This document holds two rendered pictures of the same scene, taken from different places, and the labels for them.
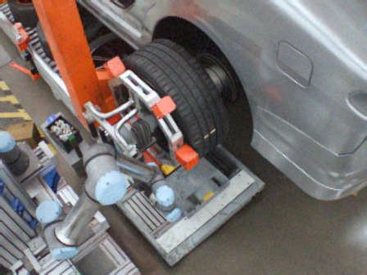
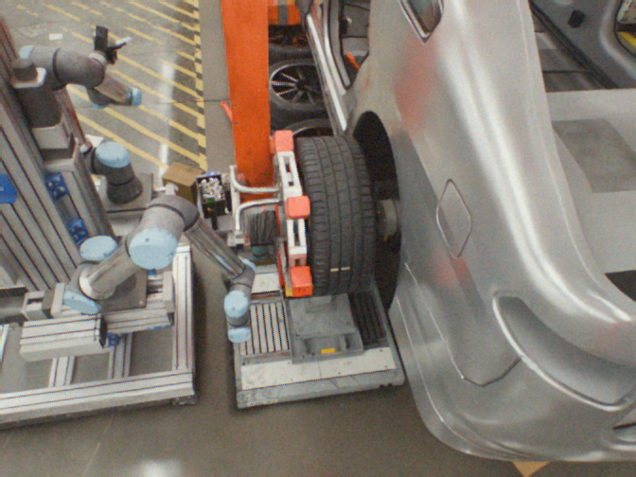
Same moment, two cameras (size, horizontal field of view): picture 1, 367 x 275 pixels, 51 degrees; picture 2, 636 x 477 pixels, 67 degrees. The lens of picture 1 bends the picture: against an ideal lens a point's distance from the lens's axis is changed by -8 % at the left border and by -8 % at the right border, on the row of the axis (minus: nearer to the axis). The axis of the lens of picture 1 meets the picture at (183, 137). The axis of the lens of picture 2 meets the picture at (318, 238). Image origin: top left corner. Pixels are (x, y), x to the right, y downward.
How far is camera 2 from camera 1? 0.50 m
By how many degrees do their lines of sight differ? 14
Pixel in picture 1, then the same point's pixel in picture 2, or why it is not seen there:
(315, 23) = (501, 167)
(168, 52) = (343, 151)
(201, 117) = (336, 243)
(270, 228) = (379, 439)
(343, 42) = (525, 208)
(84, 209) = (118, 260)
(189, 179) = (318, 320)
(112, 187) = (150, 246)
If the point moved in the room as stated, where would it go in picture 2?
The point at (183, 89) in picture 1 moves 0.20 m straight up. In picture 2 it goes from (331, 200) to (336, 156)
